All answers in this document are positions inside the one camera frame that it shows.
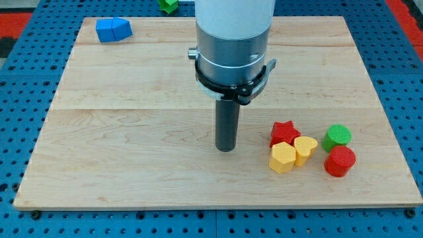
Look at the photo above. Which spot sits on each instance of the blue cube block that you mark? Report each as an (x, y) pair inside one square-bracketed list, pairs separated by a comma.
[(104, 30)]

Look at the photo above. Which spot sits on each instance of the green cylinder block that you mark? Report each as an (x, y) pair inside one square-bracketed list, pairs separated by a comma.
[(337, 134)]

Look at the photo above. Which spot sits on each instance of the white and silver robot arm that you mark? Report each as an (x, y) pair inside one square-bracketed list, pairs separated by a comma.
[(232, 37)]

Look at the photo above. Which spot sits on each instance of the red star block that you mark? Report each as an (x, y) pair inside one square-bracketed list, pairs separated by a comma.
[(283, 132)]

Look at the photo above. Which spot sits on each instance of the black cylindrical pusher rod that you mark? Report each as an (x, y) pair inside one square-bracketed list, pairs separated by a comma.
[(226, 124)]

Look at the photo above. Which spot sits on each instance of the yellow hexagon block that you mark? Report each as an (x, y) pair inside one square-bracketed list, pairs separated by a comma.
[(282, 157)]

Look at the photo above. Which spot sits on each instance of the red cylinder block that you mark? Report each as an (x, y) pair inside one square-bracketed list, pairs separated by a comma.
[(339, 161)]

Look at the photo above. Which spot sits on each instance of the blue triangle block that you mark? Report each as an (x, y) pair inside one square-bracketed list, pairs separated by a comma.
[(121, 29)]

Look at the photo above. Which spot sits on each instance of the green block at top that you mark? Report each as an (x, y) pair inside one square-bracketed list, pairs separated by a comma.
[(168, 6)]

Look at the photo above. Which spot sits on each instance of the yellow heart block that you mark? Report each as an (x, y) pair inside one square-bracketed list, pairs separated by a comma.
[(305, 147)]

